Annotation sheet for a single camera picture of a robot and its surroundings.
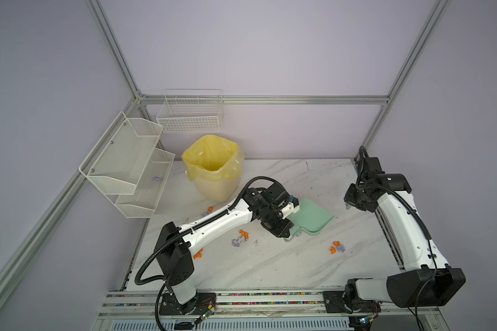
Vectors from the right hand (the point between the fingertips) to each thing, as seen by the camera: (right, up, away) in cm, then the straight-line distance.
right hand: (350, 199), depth 76 cm
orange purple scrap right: (0, -22, +11) cm, 24 cm away
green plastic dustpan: (-14, -8, +4) cm, 17 cm away
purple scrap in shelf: (-81, +7, +17) cm, 83 cm away
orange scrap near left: (-60, -24, +8) cm, 65 cm away
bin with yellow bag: (-58, +15, +31) cm, 67 cm away
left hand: (-25, -12, -5) cm, 29 cm away
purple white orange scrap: (-41, -18, +12) cm, 47 cm away
